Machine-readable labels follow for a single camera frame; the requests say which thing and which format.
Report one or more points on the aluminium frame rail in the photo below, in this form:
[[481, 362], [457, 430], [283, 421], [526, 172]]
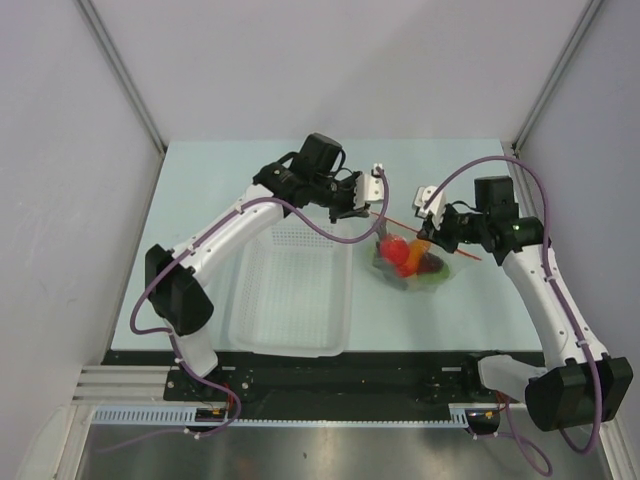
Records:
[[112, 56]]

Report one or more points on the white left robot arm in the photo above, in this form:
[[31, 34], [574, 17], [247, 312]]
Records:
[[175, 279]]

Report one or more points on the red toy apple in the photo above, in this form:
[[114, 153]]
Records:
[[394, 249]]

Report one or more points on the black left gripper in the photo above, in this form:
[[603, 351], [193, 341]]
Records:
[[348, 208]]

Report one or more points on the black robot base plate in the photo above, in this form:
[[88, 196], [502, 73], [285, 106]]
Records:
[[353, 386]]

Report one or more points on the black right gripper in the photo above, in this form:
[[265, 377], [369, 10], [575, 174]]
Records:
[[439, 236]]

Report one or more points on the clear zip top bag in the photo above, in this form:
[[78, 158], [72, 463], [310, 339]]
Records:
[[456, 262]]

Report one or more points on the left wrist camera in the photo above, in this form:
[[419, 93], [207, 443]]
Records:
[[369, 187]]

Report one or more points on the red orange toy mango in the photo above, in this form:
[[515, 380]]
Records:
[[416, 251]]

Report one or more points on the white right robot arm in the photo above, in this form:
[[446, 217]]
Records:
[[579, 381]]

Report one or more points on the white slotted cable duct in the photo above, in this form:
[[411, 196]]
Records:
[[144, 415]]

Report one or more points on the grey toy fish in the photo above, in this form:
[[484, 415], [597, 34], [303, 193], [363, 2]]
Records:
[[383, 266]]

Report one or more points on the green custard apple toy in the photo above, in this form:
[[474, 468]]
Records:
[[436, 276]]

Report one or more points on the dark red toy fruit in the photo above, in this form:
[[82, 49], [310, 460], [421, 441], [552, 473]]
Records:
[[430, 264]]

